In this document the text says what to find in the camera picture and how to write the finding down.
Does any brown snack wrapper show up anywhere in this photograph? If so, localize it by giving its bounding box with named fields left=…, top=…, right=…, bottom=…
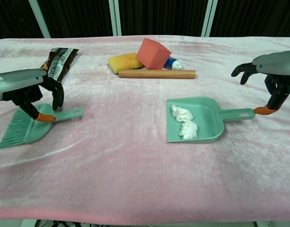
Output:
left=39, top=47, right=79, bottom=84

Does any pink velvet tablecloth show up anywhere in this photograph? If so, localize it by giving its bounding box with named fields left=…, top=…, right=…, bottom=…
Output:
left=0, top=35, right=290, bottom=225

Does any black and silver left hand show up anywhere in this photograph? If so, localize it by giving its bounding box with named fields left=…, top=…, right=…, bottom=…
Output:
left=0, top=68, right=65, bottom=122

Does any yellow sponge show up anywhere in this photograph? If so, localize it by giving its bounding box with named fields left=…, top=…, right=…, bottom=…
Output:
left=108, top=52, right=144, bottom=75

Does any black and silver right hand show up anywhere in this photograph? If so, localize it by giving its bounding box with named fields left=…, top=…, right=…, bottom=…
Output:
left=231, top=50, right=290, bottom=116

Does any blue and white toothpaste tube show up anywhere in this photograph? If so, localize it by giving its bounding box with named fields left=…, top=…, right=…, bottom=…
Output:
left=164, top=56, right=184, bottom=71

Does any white partition post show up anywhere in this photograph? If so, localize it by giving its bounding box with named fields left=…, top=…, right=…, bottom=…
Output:
left=201, top=0, right=219, bottom=37
left=108, top=0, right=122, bottom=37
left=28, top=0, right=52, bottom=39

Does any red foam cube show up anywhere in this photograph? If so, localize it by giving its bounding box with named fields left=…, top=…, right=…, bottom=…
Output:
left=136, top=37, right=172, bottom=70

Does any green hand brush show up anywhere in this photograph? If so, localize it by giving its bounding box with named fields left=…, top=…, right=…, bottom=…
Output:
left=0, top=103, right=85, bottom=149

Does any wooden rolling pin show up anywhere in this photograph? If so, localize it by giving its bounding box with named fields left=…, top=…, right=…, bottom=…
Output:
left=118, top=69, right=196, bottom=80

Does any green plastic dustpan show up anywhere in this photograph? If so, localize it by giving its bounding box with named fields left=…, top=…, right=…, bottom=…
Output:
left=166, top=96, right=257, bottom=144

